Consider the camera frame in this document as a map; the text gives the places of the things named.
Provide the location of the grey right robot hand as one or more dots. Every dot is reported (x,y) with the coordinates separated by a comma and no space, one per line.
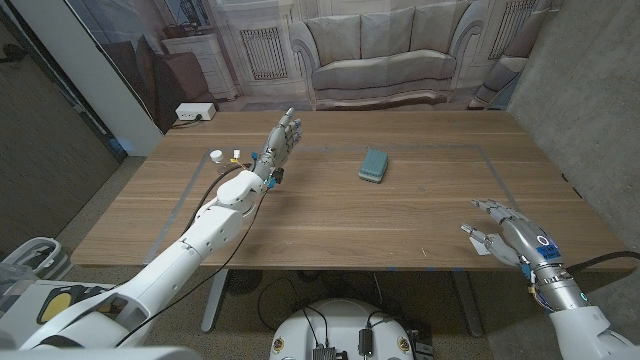
(525,240)

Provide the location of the small white round cap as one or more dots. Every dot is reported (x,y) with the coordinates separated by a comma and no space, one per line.
(216,155)

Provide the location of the yellow and black device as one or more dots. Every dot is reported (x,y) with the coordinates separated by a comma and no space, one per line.
(57,302)

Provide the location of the printed living room backdrop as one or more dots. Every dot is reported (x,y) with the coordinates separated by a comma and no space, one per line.
(380,50)

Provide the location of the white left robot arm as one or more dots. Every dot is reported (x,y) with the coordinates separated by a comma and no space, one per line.
(215,230)

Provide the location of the grey table leg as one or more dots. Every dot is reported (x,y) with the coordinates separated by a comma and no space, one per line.
(215,300)
(467,305)

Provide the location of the white card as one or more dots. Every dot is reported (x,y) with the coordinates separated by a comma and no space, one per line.
(481,247)

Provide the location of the white power strip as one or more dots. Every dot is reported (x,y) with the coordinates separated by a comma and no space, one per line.
(195,111)

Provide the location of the black round floor fan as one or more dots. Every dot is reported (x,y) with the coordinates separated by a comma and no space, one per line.
(243,281)

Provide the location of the white plastic bin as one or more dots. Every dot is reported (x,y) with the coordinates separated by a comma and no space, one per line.
(35,255)

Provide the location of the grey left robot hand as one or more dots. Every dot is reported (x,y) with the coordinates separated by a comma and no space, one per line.
(280,145)

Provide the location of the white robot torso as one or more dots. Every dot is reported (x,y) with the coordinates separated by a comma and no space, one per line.
(340,325)

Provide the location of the grey tape outline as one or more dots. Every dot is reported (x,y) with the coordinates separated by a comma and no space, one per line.
(350,148)

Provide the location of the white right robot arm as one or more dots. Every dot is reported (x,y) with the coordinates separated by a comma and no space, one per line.
(580,325)

